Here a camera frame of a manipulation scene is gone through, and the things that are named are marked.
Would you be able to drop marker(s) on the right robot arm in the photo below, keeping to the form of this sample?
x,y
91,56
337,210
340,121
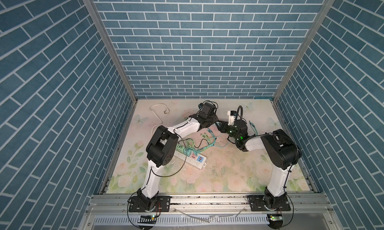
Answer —
x,y
281,149

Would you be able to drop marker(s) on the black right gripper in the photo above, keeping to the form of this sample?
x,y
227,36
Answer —
x,y
222,128

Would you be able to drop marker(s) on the white multicolour power strip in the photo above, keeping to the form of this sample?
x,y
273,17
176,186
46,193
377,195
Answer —
x,y
198,161

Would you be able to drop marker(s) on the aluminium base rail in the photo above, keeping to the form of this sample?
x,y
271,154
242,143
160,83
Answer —
x,y
302,211

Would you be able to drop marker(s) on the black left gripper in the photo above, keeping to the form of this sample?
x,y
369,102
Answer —
x,y
214,118

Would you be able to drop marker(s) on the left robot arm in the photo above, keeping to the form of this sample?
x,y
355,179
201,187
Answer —
x,y
160,151

